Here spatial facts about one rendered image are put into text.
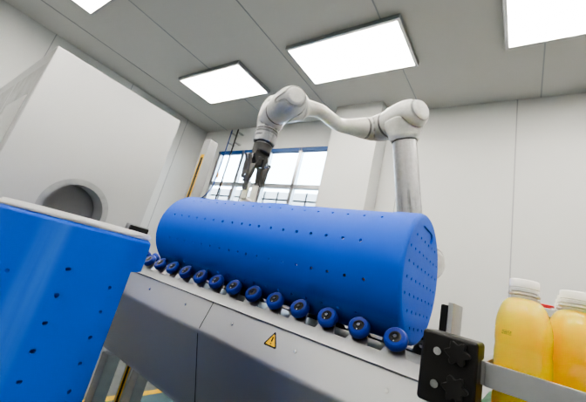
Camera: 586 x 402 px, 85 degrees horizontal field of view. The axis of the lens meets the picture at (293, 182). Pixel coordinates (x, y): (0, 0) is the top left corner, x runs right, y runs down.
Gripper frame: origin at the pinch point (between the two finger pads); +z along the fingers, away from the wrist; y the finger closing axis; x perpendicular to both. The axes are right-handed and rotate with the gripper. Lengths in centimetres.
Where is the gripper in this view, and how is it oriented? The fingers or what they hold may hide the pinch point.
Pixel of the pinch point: (249, 192)
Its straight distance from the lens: 122.4
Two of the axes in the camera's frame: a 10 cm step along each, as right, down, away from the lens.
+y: -5.6, -3.7, -7.4
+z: -2.4, 9.3, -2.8
